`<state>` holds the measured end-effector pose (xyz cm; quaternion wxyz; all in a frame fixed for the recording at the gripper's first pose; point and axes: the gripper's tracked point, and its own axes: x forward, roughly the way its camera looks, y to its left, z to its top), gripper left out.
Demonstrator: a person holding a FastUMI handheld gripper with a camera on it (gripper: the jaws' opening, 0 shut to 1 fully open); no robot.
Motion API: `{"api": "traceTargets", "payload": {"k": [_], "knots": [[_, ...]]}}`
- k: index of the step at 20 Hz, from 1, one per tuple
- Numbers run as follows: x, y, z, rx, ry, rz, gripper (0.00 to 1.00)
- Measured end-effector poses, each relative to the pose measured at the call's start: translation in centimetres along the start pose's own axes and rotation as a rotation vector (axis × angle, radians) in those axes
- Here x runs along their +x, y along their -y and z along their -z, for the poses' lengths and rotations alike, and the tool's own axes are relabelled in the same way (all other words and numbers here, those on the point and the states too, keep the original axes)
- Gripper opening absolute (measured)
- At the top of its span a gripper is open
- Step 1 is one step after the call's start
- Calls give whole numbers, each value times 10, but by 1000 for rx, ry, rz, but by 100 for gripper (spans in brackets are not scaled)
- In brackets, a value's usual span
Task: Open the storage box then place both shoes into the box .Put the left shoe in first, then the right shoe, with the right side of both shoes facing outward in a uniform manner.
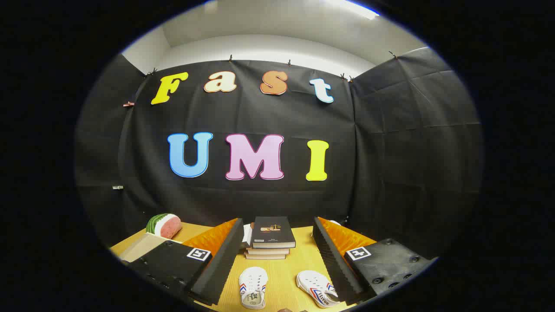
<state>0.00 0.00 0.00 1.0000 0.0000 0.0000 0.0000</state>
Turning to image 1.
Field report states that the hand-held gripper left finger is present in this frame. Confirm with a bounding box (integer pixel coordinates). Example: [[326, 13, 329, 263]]
[[128, 218, 244, 306]]

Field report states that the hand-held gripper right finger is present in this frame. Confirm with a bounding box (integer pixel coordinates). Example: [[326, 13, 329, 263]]
[[312, 217, 436, 306]]

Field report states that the white canvas shoe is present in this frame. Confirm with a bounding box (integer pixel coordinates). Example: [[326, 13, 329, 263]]
[[296, 270, 341, 309], [238, 266, 268, 310]]

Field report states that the beige fabric storage box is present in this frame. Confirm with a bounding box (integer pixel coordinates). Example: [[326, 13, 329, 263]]
[[118, 233, 183, 263]]

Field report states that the black cover book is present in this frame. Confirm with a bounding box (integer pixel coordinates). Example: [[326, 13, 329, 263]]
[[251, 216, 297, 249]]

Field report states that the watermelon slice plush toy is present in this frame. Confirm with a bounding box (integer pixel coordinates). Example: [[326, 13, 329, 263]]
[[146, 213, 183, 240]]

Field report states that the black backdrop cloth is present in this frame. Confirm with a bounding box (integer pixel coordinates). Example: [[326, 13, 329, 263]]
[[75, 45, 484, 260]]

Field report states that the row of small black clips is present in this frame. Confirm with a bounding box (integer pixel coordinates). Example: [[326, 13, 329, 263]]
[[147, 51, 398, 83]]

